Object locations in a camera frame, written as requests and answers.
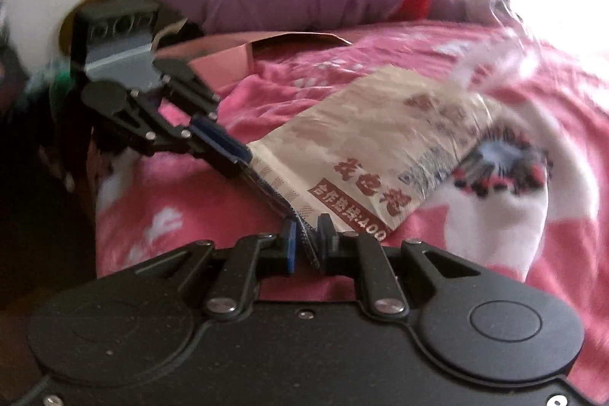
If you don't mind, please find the beige printed shopping bag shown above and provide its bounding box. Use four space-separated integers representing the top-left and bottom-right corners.
239 22 539 271

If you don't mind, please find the pink cardboard box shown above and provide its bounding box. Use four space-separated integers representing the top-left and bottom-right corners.
156 32 351 90

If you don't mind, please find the red floral blanket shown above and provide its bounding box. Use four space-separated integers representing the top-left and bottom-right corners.
94 18 609 402

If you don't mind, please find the grey crumpled garment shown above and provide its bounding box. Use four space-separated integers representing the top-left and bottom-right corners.
426 0 500 26

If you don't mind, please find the black camera box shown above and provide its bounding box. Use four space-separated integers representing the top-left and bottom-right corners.
70 0 159 67

